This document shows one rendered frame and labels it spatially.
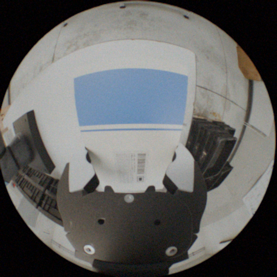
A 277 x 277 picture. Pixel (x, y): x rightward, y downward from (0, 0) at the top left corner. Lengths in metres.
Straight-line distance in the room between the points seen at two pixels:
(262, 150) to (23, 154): 2.94
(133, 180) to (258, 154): 2.53
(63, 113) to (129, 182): 0.23
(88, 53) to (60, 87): 0.11
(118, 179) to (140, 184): 0.04
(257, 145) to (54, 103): 2.74
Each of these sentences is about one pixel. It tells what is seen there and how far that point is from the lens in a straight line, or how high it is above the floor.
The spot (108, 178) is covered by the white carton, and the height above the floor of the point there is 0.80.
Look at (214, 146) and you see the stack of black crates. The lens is 0.63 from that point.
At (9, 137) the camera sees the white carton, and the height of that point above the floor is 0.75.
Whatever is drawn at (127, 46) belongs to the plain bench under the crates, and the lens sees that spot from 0.22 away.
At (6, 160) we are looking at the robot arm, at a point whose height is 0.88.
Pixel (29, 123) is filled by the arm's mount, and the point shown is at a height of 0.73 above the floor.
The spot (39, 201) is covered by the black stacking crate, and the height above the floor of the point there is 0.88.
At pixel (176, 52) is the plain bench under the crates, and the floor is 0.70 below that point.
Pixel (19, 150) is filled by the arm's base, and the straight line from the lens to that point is 0.46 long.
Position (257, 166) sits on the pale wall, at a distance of 2.59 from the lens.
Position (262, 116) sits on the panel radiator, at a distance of 2.42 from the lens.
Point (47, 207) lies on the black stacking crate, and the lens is 0.53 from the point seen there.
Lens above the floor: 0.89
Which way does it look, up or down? 61 degrees down
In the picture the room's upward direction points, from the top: 176 degrees clockwise
